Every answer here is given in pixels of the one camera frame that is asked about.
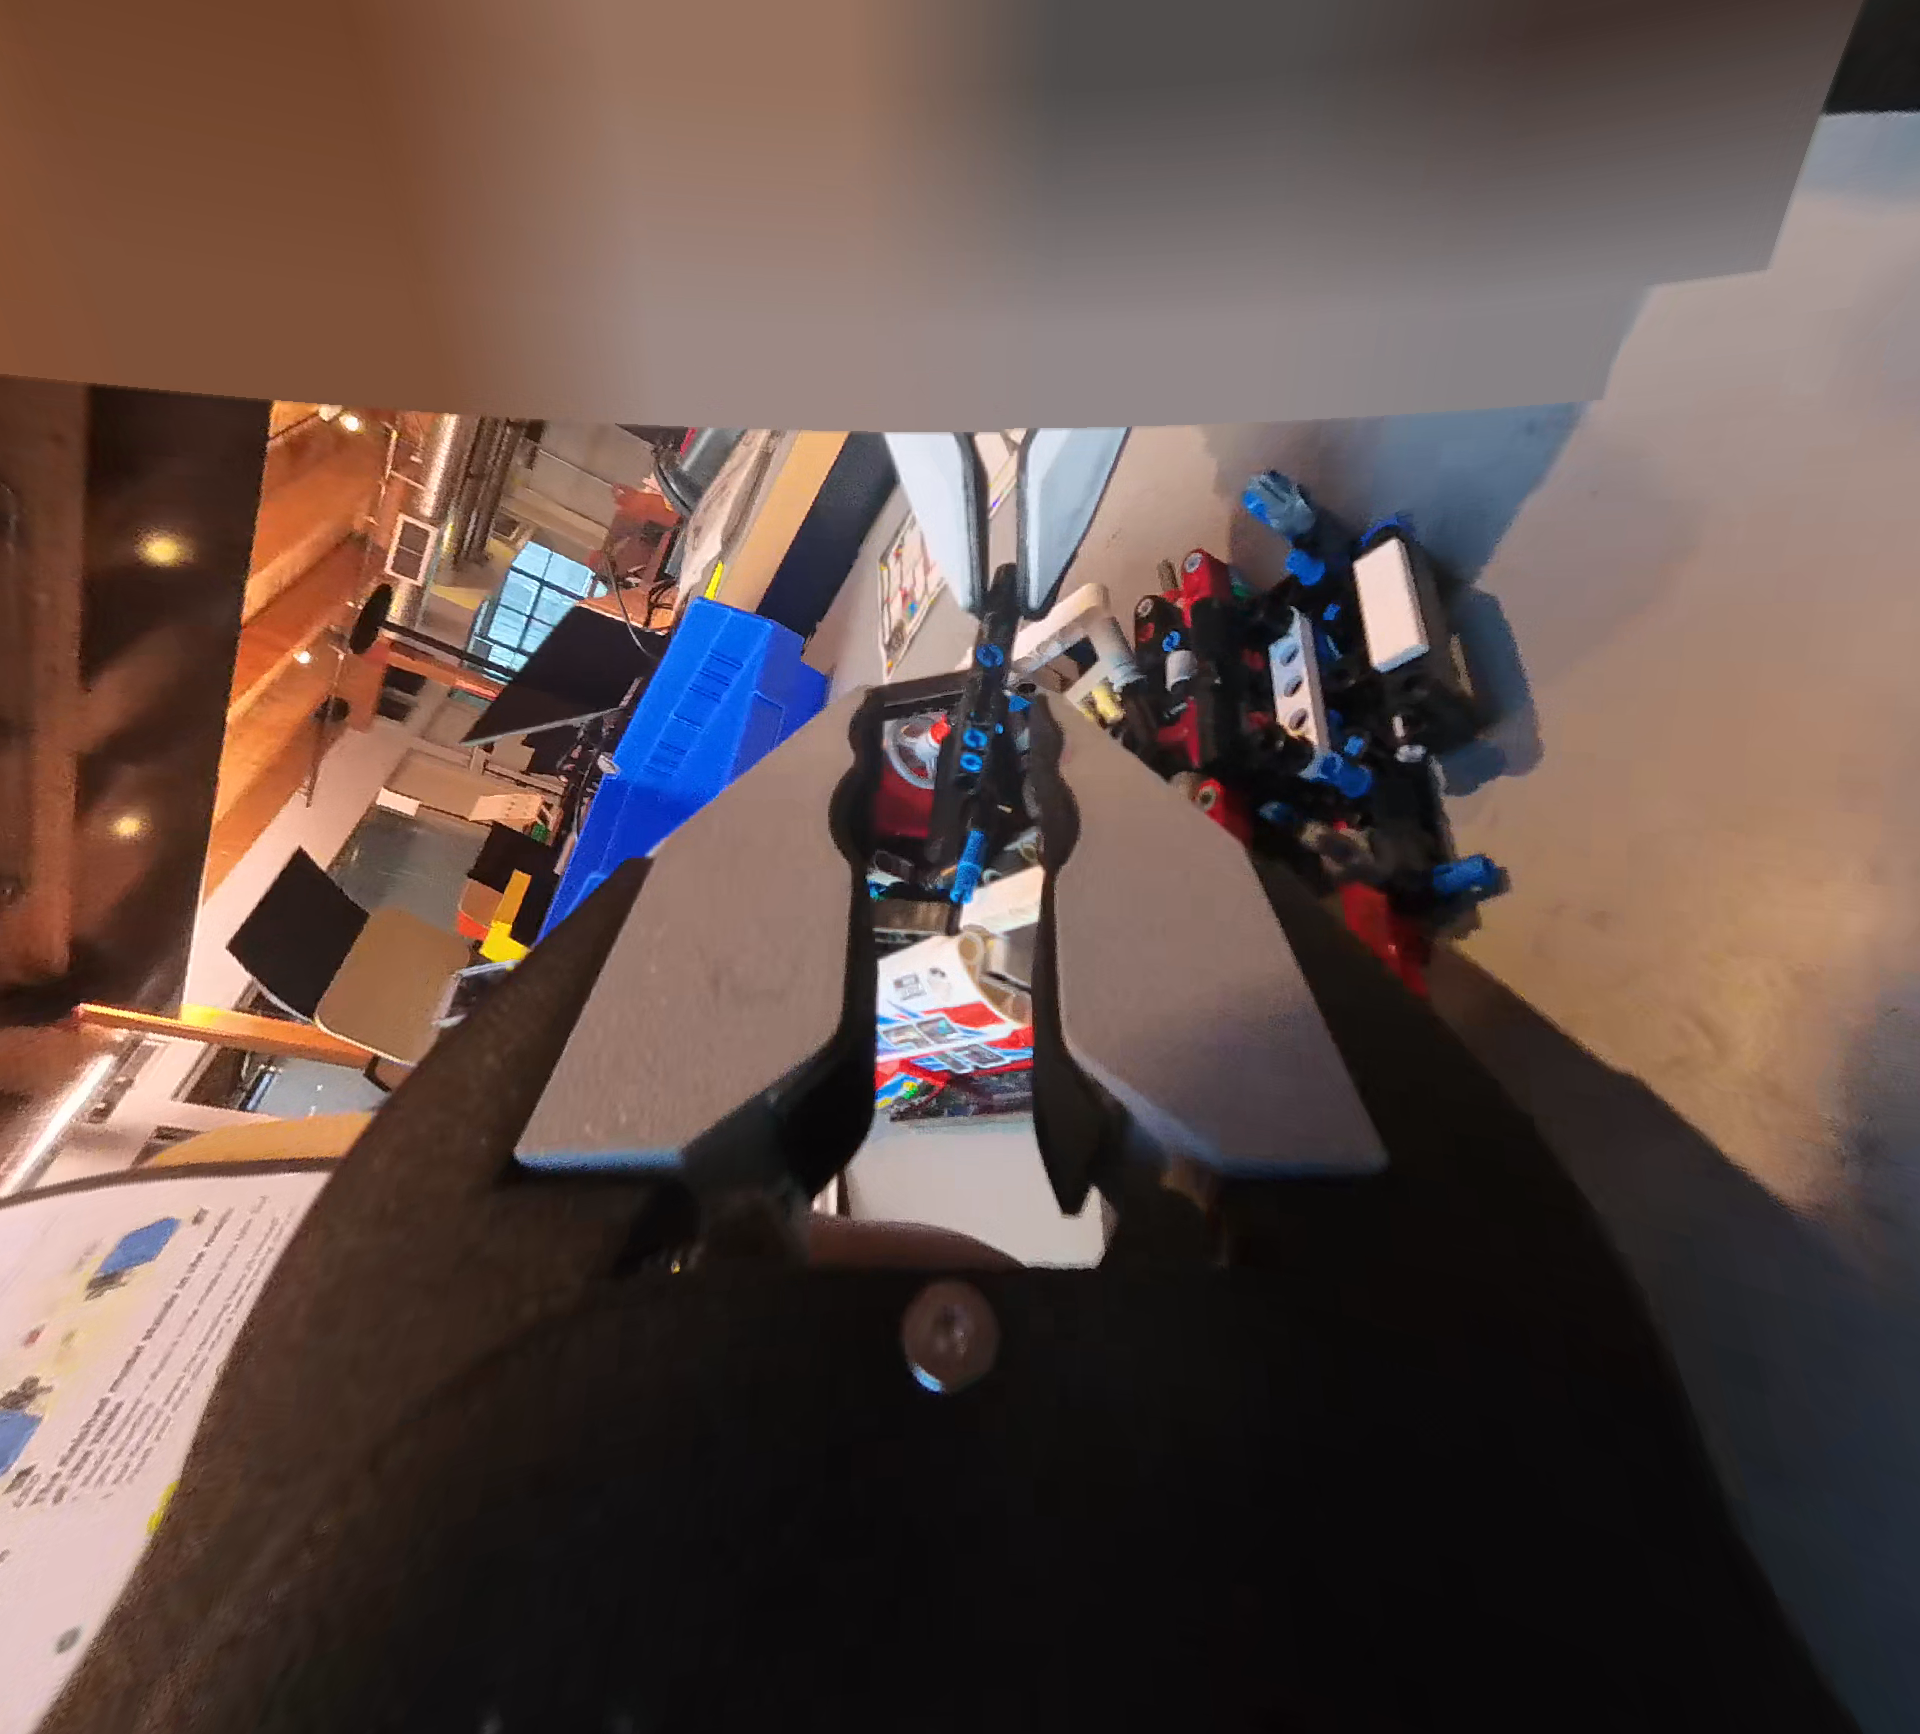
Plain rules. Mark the beige panel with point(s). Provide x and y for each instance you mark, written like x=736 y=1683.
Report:
x=389 y=993

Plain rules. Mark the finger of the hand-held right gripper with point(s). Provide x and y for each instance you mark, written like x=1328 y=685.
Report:
x=1066 y=489
x=938 y=489

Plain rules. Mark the plywood board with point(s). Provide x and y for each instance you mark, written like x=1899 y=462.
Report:
x=254 y=1142

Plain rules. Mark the blue plastic bin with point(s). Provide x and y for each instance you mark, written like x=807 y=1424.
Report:
x=690 y=745

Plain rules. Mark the light grey desk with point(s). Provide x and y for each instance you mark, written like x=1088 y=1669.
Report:
x=1650 y=713

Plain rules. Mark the wooden-edged background table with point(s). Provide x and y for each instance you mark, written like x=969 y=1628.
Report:
x=796 y=489

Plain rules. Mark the black monitor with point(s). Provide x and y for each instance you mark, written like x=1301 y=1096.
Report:
x=570 y=678
x=293 y=934

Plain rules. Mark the black brick assembly blue pins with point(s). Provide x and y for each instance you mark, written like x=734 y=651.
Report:
x=960 y=776

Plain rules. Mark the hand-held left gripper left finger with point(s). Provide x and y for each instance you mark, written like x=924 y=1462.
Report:
x=706 y=1000

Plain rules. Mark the blue and black brick pin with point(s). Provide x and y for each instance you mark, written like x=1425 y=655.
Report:
x=993 y=610

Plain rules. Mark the toy car chassis parts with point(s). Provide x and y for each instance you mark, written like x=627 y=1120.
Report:
x=1290 y=668

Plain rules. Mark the printed instruction sheet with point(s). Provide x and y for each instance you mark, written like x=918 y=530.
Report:
x=119 y=1390

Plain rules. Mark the yellow storage box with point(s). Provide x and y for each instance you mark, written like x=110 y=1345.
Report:
x=496 y=916

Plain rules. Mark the silver ventilation duct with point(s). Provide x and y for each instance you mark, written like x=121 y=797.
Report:
x=451 y=489

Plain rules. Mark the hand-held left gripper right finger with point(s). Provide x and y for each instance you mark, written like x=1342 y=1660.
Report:
x=1201 y=1000

